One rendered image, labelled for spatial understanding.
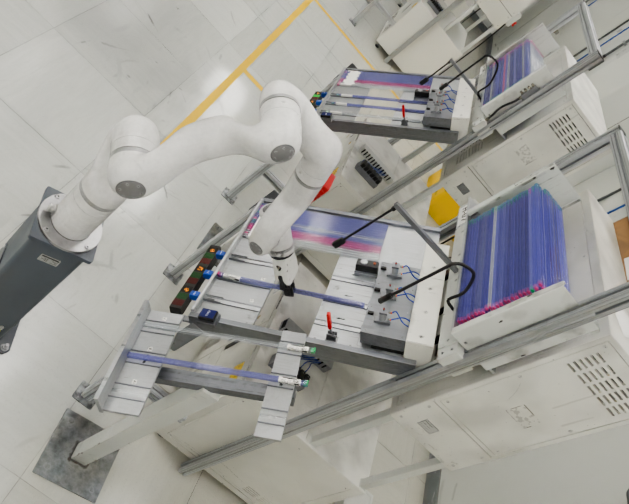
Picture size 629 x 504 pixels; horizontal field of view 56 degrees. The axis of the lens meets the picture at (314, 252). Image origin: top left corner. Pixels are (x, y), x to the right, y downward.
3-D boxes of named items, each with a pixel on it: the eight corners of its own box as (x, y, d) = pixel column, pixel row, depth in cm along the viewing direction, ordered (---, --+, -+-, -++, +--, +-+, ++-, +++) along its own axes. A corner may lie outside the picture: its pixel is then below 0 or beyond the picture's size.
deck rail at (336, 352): (190, 329, 189) (188, 315, 185) (192, 324, 191) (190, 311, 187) (413, 379, 175) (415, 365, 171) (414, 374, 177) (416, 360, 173)
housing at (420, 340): (400, 373, 178) (405, 340, 169) (421, 272, 215) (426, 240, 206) (426, 379, 177) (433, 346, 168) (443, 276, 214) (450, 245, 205)
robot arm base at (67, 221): (28, 235, 161) (58, 202, 151) (47, 184, 173) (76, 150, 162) (93, 263, 172) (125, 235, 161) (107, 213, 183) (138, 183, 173)
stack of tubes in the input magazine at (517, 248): (455, 323, 162) (545, 283, 147) (468, 220, 201) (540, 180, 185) (482, 352, 166) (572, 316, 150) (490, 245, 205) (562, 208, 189)
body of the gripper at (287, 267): (287, 259, 182) (293, 287, 188) (297, 240, 189) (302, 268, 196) (264, 258, 184) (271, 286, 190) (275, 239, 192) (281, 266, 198)
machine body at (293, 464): (144, 433, 237) (240, 386, 200) (214, 315, 290) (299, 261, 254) (259, 522, 256) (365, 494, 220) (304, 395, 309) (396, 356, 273)
